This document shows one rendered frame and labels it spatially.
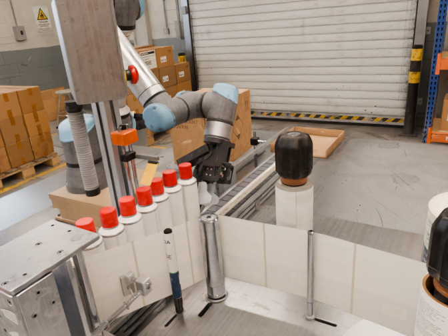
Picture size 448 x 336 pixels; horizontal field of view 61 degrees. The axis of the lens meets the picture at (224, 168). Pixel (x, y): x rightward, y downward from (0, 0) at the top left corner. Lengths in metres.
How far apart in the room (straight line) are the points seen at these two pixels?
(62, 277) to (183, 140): 1.08
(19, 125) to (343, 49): 3.81
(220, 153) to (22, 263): 0.60
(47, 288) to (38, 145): 4.10
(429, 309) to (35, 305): 0.50
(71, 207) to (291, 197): 0.75
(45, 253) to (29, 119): 3.99
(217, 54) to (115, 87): 5.02
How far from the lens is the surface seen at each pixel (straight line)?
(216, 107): 1.03
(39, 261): 0.56
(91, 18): 0.77
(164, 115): 0.97
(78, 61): 0.76
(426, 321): 0.60
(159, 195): 0.89
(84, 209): 1.27
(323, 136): 1.96
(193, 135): 1.54
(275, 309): 0.80
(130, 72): 0.80
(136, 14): 1.26
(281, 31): 5.31
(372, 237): 1.03
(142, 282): 0.69
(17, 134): 4.46
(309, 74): 5.26
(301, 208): 0.85
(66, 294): 0.60
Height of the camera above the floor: 1.42
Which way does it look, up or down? 21 degrees down
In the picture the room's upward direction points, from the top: 5 degrees counter-clockwise
